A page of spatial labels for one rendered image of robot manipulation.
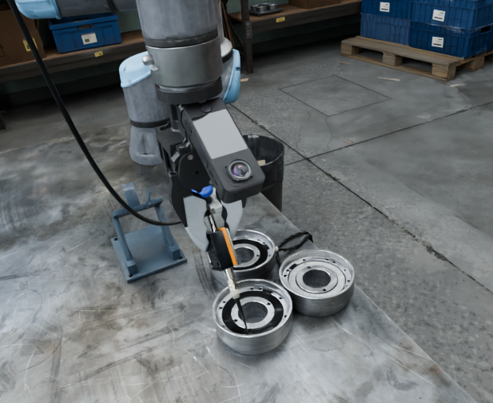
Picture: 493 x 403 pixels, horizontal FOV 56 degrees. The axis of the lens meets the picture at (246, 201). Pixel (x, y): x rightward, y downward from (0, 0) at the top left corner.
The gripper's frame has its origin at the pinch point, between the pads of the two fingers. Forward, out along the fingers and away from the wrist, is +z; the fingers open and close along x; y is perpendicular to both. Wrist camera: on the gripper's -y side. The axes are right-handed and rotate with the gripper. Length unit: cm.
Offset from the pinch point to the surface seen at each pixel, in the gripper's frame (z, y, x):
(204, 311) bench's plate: 13.1, 2.6, 2.7
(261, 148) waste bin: 57, 126, -67
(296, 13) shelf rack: 50, 341, -215
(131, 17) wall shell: 40, 401, -78
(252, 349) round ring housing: 11.2, -8.4, 0.2
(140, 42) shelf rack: 49, 343, -69
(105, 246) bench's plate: 13.2, 26.2, 12.2
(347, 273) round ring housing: 10.2, -4.0, -17.2
